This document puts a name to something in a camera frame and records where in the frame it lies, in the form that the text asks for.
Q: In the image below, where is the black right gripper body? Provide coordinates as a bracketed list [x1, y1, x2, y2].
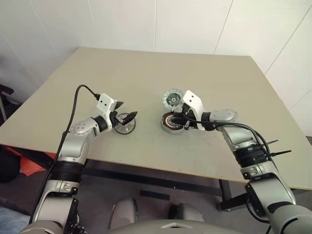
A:
[179, 103, 199, 131]

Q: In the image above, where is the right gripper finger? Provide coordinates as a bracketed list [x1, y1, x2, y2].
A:
[170, 116, 190, 124]
[172, 101, 186, 115]

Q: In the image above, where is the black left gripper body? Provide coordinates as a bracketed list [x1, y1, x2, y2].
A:
[111, 109, 125, 130]

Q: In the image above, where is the round silver motor housing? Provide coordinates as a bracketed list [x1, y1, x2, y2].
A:
[159, 112, 187, 134]

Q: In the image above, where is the grey round motor lid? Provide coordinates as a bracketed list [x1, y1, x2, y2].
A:
[114, 112, 137, 135]

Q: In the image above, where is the silver spoked rotor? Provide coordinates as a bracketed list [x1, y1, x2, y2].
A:
[160, 89, 183, 110]

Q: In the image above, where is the black rectangular floor plate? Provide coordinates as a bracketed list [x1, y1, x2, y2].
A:
[139, 189, 171, 201]

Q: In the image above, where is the grey rounded shape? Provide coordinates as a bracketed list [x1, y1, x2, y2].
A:
[169, 202, 206, 223]
[108, 196, 138, 225]

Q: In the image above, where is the orange-red sheet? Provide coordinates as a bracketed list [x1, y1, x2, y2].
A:
[9, 147, 53, 176]

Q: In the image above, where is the grey robot torso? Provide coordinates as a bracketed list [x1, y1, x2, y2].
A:
[19, 214, 271, 234]

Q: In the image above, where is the black office chair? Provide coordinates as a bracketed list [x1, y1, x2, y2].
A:
[0, 84, 15, 122]

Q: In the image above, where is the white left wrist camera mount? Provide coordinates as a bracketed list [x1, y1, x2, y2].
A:
[96, 93, 118, 132]

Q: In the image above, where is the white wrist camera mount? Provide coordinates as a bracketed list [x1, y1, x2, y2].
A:
[182, 89, 215, 132]
[96, 93, 118, 132]

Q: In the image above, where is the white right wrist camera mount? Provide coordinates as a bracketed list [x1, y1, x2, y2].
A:
[182, 89, 215, 132]

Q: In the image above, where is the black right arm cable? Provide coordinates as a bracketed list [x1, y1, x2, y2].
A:
[180, 114, 276, 161]

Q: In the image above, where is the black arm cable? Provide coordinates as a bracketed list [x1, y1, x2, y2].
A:
[28, 84, 101, 220]
[180, 114, 276, 161]

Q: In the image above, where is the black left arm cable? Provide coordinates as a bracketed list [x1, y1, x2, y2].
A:
[28, 84, 101, 220]

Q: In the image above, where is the black table frame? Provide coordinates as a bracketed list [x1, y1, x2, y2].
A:
[80, 158, 242, 213]

